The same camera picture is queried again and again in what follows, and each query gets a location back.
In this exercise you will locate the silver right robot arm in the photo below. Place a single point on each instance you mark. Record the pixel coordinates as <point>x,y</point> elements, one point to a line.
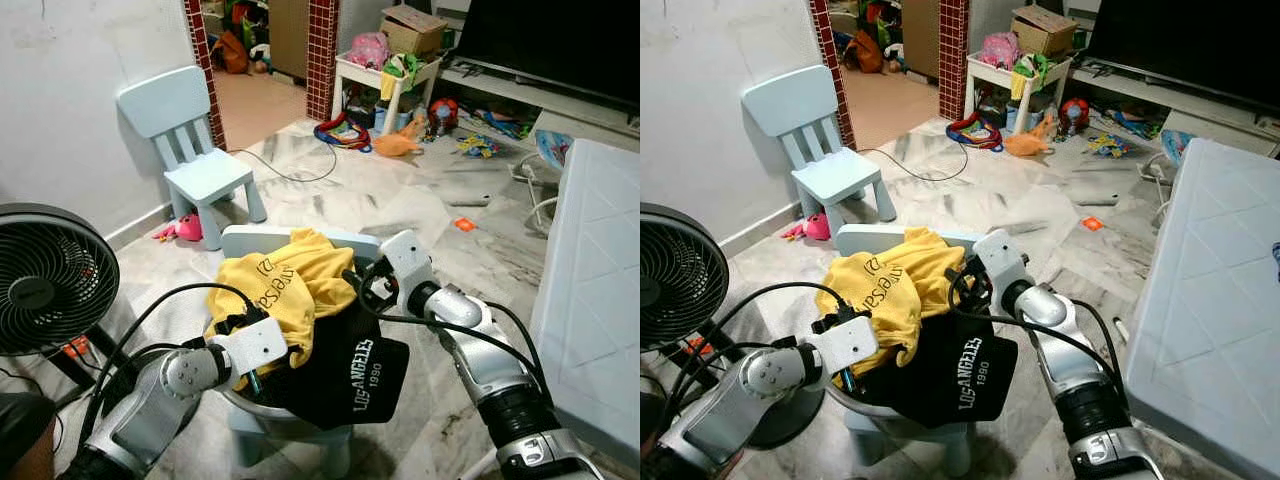
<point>480,350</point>
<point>1075,360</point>

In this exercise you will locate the pink toy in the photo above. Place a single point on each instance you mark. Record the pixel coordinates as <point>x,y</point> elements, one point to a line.
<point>188,228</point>
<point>815,228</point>

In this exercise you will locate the yellow printed shirt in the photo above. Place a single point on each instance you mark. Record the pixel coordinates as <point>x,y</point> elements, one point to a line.
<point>890,280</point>
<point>290,280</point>

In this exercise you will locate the white television stand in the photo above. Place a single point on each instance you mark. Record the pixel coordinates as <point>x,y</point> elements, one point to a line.
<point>1150,90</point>
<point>520,90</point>

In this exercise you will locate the orange plush toy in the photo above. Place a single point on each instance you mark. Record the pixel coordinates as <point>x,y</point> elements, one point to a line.
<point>1025,145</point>
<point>395,145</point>

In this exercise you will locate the white plastic folding table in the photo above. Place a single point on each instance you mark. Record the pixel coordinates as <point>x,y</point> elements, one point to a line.
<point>1210,290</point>
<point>595,280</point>

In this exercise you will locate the small orange floor piece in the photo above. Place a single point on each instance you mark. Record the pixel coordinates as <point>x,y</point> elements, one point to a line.
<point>465,225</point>
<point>1092,225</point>

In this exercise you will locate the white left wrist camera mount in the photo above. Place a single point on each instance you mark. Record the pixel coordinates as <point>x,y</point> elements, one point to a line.
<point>845,345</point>
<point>255,345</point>

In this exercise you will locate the red blue floor toy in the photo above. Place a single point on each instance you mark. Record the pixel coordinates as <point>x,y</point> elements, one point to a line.
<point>340,132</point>
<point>972,132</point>

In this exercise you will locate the white kids shelf table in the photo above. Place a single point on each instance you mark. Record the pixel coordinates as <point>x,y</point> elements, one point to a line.
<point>990,75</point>
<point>360,75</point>

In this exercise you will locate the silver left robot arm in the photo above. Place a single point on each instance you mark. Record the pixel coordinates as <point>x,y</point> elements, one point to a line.
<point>140,420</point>
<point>740,420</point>

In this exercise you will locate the pink backpack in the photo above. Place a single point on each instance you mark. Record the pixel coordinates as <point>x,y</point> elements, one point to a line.
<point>1000,50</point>
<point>368,50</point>

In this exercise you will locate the brown cardboard box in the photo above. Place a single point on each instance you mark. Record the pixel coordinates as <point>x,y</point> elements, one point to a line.
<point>415,30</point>
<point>1045,30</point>

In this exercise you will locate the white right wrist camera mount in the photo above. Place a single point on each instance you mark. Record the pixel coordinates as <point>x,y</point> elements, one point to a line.
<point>405,260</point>
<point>1000,260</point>

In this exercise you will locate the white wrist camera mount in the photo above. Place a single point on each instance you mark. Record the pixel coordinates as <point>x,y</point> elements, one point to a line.
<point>845,345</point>
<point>405,260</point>
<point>1000,260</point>
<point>255,345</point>

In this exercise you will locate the black floor fan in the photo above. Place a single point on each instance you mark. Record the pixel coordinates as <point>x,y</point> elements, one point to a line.
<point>50,280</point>
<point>680,280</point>

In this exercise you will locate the black television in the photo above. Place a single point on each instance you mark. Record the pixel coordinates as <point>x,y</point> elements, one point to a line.
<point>1180,40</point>
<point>550,40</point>

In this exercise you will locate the green yellow cloth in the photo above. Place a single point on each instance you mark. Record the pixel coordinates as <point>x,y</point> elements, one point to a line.
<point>1030,72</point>
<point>400,72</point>

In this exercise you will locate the red round toy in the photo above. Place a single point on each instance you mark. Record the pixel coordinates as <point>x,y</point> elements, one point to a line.
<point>1075,112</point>
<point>445,112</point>

